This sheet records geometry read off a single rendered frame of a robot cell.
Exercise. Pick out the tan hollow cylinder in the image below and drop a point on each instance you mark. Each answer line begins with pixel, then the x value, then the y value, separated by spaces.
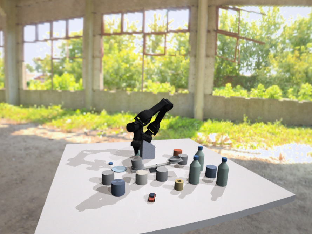
pixel 178 185

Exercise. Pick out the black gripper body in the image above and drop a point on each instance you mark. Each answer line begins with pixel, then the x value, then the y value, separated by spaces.
pixel 137 139

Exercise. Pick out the cream cylinder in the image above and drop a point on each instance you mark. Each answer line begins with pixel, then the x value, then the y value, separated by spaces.
pixel 141 177

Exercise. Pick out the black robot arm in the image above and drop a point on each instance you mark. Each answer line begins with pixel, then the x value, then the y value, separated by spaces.
pixel 145 117

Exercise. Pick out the orange cylinder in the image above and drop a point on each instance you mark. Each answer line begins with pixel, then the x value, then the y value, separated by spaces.
pixel 177 152

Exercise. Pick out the dark blue cylinder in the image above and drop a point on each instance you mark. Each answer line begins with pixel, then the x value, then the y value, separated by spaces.
pixel 210 171
pixel 118 187

